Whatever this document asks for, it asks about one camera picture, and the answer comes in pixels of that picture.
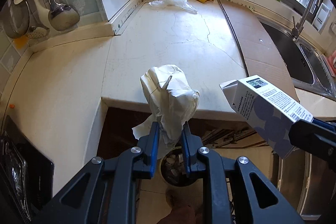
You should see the stainless steel sink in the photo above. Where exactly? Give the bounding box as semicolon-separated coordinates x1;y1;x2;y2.
257;16;335;101

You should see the pink sponge holder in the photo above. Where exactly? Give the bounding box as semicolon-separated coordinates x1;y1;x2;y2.
327;51;336;72

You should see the white blue carton box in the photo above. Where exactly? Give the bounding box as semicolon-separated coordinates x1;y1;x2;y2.
220;75;313;159

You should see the brown cardboard sheet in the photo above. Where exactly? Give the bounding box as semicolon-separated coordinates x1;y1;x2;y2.
219;0;299;101

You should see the clear plastic bag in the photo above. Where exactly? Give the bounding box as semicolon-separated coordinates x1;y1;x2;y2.
149;0;198;14

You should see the white slotted spoon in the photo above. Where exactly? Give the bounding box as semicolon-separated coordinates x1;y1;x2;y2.
26;0;50;39

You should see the white wall socket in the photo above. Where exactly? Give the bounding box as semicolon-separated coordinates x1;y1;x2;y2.
312;3;330;33

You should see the round trash bin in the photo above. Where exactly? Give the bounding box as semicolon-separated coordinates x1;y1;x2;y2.
159;147;202;188

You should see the chrome sink faucet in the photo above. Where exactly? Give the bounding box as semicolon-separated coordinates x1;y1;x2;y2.
291;0;316;39

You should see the white paper bag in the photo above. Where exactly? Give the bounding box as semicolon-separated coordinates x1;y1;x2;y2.
132;65;200;159

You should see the metal mesh strainer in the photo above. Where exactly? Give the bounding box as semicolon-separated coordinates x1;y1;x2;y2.
1;1;30;39

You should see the steel soup ladle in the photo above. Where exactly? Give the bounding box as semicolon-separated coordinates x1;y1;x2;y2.
48;0;80;31

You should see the black gas stove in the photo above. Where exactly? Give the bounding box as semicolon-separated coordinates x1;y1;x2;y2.
1;116;54;223

